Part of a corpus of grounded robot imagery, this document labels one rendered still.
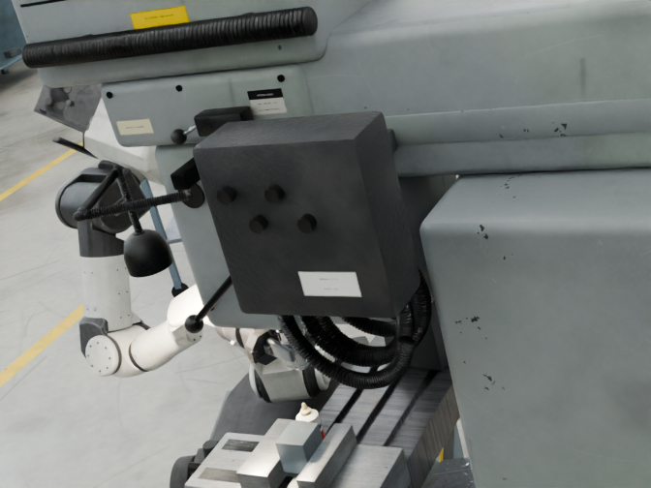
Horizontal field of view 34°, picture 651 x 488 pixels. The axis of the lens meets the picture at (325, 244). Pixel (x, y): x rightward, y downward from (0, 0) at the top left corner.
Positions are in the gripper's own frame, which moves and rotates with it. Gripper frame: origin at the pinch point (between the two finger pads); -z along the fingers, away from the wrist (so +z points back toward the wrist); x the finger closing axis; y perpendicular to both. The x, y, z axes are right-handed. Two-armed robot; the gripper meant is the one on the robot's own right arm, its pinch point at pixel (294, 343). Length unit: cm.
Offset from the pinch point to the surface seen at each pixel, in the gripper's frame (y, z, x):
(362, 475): 20.2, -12.5, -1.7
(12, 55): 106, 871, 280
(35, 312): 126, 344, 60
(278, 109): -44.3, -19.6, -4.0
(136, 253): -21.9, 11.5, -16.2
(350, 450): 19.6, -6.4, 1.0
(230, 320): -10.3, -1.1, -10.4
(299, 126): -50, -42, -16
